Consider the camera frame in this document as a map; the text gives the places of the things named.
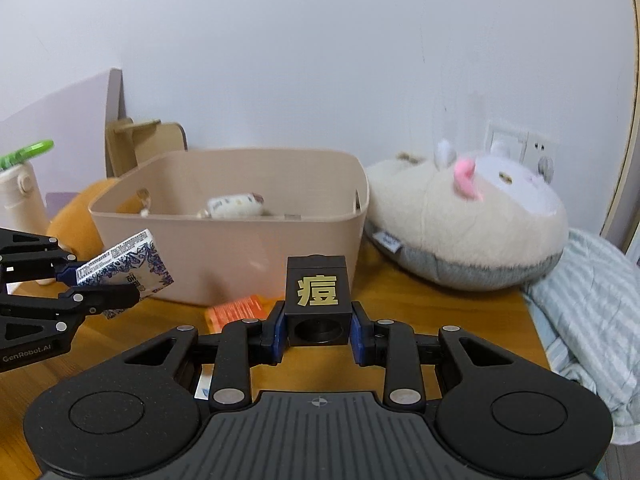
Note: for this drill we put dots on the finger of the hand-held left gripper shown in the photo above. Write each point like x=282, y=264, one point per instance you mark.
x=37, y=255
x=100, y=296

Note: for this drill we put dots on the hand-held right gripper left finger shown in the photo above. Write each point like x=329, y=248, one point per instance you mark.
x=280, y=331

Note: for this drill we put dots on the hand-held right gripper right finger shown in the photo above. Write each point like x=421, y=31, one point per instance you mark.
x=359, y=332

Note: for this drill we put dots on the blue white patterned box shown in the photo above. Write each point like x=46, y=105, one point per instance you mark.
x=130, y=265

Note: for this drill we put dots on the black cube gold print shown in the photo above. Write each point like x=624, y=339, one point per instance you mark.
x=316, y=305

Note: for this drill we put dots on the beige plastic container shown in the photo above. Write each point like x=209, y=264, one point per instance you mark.
x=235, y=240

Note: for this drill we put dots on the small white plush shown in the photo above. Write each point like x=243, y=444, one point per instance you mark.
x=235, y=206

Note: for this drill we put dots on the orange box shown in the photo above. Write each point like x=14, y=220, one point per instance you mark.
x=235, y=312

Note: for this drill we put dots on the orange capybara plush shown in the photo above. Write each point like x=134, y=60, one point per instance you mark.
x=80, y=225

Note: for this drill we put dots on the white bottle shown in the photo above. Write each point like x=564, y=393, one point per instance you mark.
x=22, y=197

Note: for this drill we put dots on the green pen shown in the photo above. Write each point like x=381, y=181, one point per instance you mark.
x=25, y=152

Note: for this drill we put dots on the lilac board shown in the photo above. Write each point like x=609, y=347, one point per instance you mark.
x=65, y=125

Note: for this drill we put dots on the cream plush cushion pink bow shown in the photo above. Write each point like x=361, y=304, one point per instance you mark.
x=465, y=230

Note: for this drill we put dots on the cardboard stand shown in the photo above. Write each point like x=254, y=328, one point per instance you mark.
x=145, y=142

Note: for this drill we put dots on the striped light green blanket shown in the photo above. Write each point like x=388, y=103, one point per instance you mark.
x=590, y=325

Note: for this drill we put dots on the white wall socket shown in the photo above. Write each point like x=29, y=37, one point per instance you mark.
x=507, y=137
x=542, y=155

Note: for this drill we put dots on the white door frame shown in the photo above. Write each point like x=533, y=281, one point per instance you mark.
x=625, y=135

